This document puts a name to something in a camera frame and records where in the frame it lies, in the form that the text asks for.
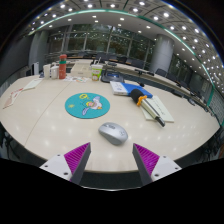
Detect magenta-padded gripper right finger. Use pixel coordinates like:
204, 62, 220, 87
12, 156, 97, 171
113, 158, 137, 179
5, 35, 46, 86
132, 143, 183, 187

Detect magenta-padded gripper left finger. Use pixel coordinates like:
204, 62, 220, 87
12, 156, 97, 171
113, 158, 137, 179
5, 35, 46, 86
39, 142, 92, 186

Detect silver computer mouse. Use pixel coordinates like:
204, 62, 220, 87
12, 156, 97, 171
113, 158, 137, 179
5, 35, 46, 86
98, 121, 129, 146

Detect round teal cartoon mouse pad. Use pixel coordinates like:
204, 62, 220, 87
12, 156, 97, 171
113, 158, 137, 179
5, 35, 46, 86
64, 92, 111, 120

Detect white printed booklet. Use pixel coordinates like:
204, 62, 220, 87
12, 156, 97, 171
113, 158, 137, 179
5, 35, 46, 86
139, 95, 175, 124

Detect blue and white book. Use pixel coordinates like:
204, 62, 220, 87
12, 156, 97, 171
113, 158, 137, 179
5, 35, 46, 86
109, 80, 154, 99

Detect colourful sticker sheet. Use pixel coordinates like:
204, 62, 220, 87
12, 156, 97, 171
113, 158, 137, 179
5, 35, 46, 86
63, 75, 90, 84

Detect white paper cup green print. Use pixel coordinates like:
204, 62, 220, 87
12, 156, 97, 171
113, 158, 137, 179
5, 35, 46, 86
90, 64, 104, 82

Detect red and white leaflet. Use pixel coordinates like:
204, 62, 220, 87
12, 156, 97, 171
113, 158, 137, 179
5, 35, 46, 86
2, 87, 24, 110

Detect white cardboard box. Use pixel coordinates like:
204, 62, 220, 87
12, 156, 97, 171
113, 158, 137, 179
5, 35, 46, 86
70, 63, 94, 78

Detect dark office chairs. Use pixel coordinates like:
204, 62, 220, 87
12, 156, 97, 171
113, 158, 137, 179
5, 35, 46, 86
76, 49, 204, 103

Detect dark conference microphone console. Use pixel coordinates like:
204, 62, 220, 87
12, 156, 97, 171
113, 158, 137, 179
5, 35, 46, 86
100, 68, 146, 88

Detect red drink bottle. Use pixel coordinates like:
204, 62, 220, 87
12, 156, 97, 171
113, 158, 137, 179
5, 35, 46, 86
58, 54, 68, 80

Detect ceiling lights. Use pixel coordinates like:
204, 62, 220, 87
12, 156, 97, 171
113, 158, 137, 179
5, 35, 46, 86
31, 0, 224, 84

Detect black handheld microphone orange ring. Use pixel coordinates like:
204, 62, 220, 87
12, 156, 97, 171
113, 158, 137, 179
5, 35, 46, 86
129, 88, 166, 128

